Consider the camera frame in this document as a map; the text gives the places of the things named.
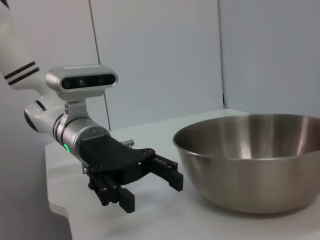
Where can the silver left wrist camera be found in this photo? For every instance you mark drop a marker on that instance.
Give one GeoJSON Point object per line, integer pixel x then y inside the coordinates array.
{"type": "Point", "coordinates": [82, 81]}

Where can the stainless steel mixing bowl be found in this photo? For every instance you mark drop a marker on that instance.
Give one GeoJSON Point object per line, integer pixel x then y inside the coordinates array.
{"type": "Point", "coordinates": [250, 180]}

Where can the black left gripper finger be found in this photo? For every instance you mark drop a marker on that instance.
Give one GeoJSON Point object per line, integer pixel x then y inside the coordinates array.
{"type": "Point", "coordinates": [172, 176]}
{"type": "Point", "coordinates": [125, 198]}

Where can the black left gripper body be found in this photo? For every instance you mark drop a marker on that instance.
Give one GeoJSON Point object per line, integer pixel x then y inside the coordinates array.
{"type": "Point", "coordinates": [107, 155]}

